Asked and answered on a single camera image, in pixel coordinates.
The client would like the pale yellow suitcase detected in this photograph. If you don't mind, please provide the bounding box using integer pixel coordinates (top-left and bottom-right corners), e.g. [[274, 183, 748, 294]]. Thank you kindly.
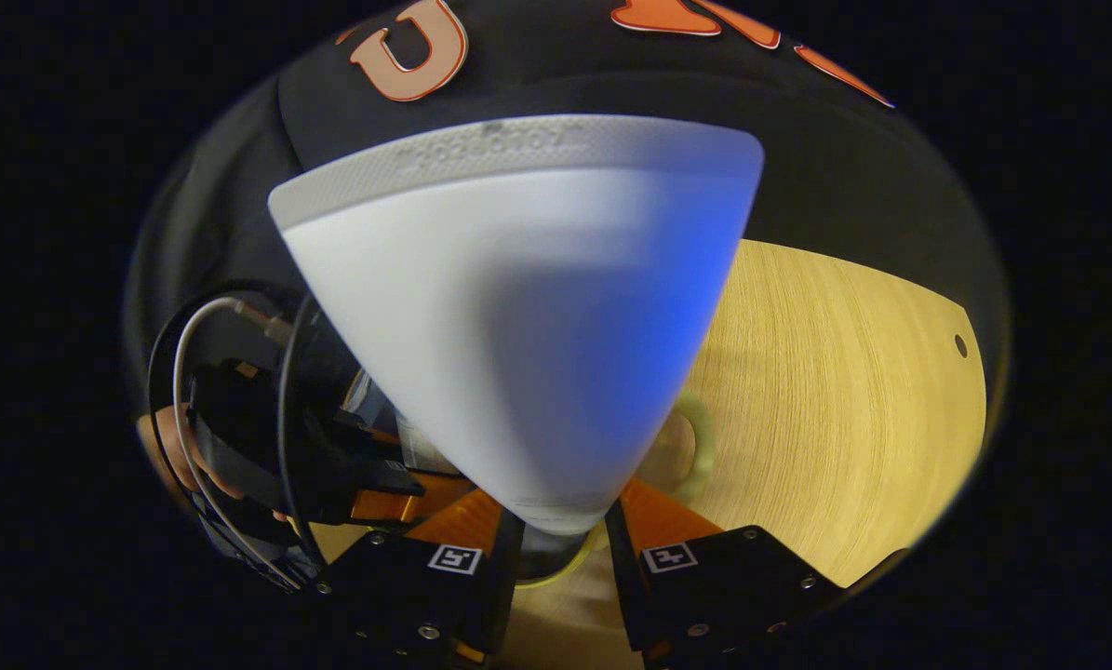
[[514, 391, 717, 589]]

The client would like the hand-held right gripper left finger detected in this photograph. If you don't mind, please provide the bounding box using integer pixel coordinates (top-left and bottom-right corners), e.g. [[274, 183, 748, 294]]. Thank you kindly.
[[312, 488, 526, 669]]

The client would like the white squeeze tube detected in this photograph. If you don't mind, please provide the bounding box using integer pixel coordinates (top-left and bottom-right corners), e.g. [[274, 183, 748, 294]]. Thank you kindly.
[[267, 114, 766, 536]]

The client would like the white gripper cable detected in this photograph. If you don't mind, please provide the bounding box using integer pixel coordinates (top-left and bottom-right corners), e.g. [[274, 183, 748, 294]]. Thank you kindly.
[[172, 296, 305, 589]]

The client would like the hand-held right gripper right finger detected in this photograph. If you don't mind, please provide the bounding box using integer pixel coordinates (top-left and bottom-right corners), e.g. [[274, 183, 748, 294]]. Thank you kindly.
[[604, 476, 850, 669]]

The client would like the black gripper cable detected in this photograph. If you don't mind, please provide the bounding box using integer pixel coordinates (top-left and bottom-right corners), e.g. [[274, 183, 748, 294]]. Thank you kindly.
[[276, 293, 328, 569]]

